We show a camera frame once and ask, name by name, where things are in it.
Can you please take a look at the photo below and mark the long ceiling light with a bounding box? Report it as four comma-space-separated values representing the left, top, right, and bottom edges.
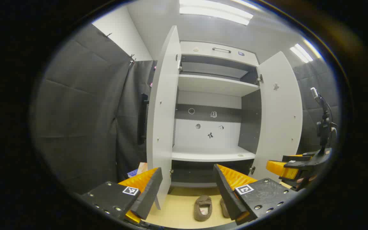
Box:
179, 0, 254, 26

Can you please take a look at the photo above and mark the brown fuzzy shoe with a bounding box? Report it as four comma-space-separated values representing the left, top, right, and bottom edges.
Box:
220, 198, 231, 219
193, 195, 213, 222

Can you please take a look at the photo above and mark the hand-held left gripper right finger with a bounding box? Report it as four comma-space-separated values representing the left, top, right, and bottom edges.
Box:
213, 164, 299, 226

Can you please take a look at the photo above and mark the white shoe cabinet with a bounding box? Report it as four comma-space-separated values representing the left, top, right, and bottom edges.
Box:
171, 41, 263, 189

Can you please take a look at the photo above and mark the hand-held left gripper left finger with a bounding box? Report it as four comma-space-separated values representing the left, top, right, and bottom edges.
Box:
81, 167, 163, 224

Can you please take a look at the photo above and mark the small ceiling light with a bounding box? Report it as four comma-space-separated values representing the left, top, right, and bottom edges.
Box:
289, 43, 314, 63

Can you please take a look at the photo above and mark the black backdrop cloth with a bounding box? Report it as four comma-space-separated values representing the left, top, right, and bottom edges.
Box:
31, 24, 157, 195
293, 57, 341, 154

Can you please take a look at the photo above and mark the black door handle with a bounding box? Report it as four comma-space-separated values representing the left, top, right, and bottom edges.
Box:
138, 93, 149, 144

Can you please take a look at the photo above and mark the white cabinet door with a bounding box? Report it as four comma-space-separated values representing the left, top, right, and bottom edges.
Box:
252, 51, 303, 185
146, 26, 182, 210

